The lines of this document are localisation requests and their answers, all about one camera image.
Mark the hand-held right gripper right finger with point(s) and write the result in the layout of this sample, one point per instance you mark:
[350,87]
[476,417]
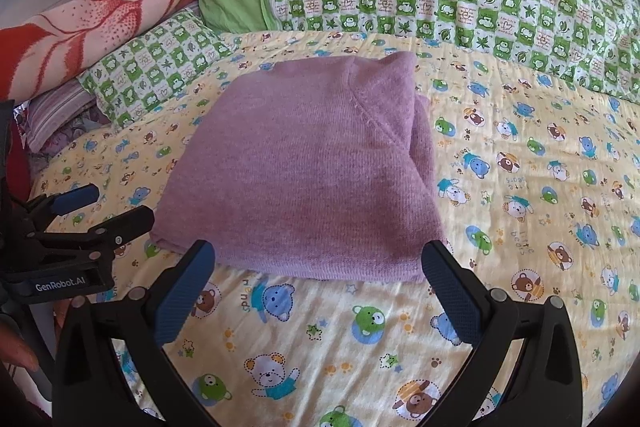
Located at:
[450,292]

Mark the green checked pillow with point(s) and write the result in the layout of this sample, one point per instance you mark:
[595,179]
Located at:
[155,67]

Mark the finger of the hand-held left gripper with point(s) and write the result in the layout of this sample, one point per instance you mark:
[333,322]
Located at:
[75,198]
[130,222]

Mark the purple knit sweater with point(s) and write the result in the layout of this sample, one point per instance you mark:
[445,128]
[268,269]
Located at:
[300,177]

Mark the purple striped pillow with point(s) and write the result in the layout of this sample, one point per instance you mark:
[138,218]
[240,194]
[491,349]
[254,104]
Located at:
[60,117]

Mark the yellow animal print bedsheet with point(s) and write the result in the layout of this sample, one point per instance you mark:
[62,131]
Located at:
[525,217]

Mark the red floral blanket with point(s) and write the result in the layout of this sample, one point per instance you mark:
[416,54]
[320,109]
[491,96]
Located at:
[85,32]

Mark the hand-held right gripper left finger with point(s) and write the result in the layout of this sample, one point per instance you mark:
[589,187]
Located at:
[182,292]

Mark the person's left hand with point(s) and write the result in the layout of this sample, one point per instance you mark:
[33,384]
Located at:
[17,349]

